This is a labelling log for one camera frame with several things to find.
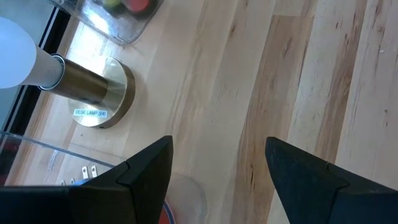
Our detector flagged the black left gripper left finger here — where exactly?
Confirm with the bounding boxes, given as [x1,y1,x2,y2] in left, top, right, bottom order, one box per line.
[0,135,174,224]

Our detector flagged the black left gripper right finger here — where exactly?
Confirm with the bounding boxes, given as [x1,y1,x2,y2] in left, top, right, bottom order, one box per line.
[265,136,398,224]

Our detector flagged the lavender wall charger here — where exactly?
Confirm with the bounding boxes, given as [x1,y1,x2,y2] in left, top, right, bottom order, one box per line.
[74,166,99,187]

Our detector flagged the white wall charger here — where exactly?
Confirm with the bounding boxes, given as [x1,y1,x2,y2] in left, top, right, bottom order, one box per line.
[58,177,77,187]

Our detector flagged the dark red wall charger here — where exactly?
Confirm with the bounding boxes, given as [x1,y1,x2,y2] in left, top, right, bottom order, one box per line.
[0,139,18,185]

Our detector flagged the black hourglass yellow sand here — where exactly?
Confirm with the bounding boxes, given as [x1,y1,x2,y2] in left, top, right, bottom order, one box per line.
[101,0,123,9]

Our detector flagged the black hourglass red sand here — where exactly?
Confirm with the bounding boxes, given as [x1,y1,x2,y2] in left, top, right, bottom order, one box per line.
[123,0,152,14]

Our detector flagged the clear plastic bin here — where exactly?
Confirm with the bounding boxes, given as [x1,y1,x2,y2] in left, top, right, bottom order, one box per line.
[46,0,165,46]
[0,130,208,224]

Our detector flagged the white bulb brass lamp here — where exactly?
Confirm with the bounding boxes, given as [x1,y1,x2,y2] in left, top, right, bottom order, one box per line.
[0,16,136,129]

